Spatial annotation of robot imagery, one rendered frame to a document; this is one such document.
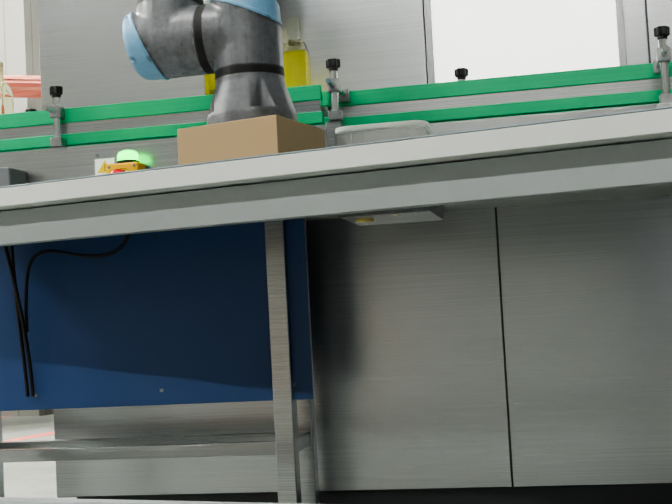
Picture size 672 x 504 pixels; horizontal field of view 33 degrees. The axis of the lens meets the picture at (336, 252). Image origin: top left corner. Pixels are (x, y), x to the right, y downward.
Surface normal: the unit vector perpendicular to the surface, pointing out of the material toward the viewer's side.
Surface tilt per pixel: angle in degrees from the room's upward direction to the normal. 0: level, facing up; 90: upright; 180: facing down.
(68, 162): 90
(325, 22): 90
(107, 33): 90
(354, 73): 90
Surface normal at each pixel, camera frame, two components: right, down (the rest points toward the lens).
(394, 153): -0.41, -0.03
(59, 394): -0.20, -0.04
